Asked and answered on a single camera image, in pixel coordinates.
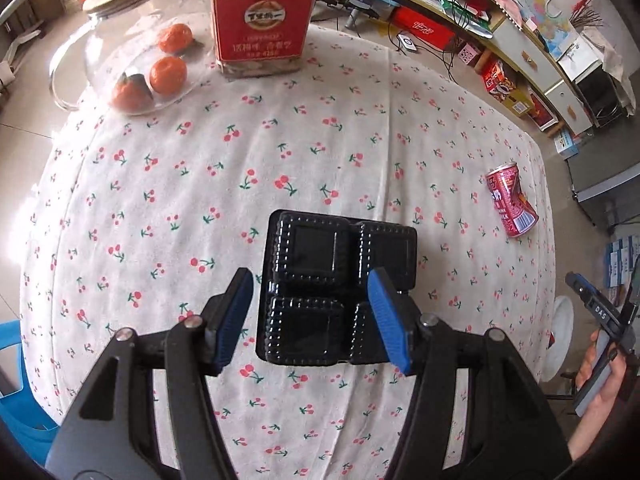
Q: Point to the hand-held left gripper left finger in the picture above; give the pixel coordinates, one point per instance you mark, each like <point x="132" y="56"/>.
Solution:
<point x="235" y="320"/>

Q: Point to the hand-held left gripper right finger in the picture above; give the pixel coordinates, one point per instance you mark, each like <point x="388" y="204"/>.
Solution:
<point x="387" y="320"/>

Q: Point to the white plastic bin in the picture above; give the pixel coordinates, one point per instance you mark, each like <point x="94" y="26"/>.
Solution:
<point x="559" y="340"/>

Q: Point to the black plastic tray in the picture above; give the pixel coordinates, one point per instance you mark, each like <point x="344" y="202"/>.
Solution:
<point x="312" y="250"/>

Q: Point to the red drink can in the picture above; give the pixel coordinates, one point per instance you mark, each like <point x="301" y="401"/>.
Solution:
<point x="511" y="200"/>

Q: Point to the person's right forearm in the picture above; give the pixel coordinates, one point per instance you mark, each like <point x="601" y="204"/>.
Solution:
<point x="592" y="435"/>

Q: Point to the person's right hand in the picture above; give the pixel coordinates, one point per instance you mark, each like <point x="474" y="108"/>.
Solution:
<point x="612" y="385"/>

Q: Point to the stack of blue white cartons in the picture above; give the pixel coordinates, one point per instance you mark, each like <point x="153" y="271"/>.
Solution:
<point x="622" y="260"/>

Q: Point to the grey refrigerator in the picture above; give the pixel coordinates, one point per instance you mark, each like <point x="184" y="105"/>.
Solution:
<point x="605" y="180"/>

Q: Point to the white and blue carton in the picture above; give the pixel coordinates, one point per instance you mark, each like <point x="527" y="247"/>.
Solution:
<point x="566" y="142"/>

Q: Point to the red printed box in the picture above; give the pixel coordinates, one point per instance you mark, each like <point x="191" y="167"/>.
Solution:
<point x="542" y="110"/>

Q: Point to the blue plastic chair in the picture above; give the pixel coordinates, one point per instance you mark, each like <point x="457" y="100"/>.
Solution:
<point x="22" y="385"/>

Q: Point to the yellow printed cardboard box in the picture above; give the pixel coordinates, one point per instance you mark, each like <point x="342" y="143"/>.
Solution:
<point x="506" y="85"/>

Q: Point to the mandarin orange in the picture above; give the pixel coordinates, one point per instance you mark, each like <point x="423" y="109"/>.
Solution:
<point x="168" y="75"/>
<point x="129" y="95"/>
<point x="176" y="38"/>

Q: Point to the pink lattice box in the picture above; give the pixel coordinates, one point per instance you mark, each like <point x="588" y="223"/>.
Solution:
<point x="470" y="53"/>

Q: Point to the flat red box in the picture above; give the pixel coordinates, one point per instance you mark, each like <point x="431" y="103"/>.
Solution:
<point x="422" y="27"/>

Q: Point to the seed jar with red label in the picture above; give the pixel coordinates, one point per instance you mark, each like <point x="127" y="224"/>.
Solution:
<point x="262" y="25"/>

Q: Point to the white and wood TV cabinet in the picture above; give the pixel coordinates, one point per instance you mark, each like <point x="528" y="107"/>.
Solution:
<point x="500" y="30"/>

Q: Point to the world map poster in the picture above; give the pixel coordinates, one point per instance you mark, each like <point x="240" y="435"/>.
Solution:
<point x="542" y="15"/>

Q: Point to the glass jar with wooden lid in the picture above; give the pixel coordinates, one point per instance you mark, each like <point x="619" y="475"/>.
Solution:
<point x="115" y="20"/>

